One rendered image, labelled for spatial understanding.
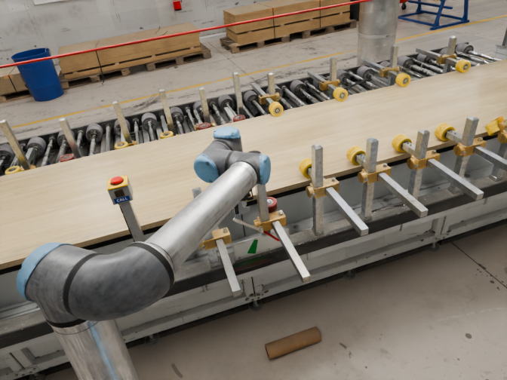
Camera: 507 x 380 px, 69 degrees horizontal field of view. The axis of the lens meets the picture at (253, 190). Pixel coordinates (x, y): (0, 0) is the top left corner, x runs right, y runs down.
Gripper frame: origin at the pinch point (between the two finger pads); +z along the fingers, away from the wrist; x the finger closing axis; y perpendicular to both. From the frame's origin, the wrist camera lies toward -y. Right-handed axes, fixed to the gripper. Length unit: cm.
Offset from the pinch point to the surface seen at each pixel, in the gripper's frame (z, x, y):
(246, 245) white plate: 21.5, 5.4, 3.0
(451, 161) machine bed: 27, 28, 128
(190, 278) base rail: 29.3, 3.8, -23.7
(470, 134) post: -3, 6, 112
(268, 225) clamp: 14.1, 5.4, 13.8
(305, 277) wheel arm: 13.3, -27.5, 16.6
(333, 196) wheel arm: 3.0, -1.0, 41.2
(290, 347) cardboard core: 93, -5, 16
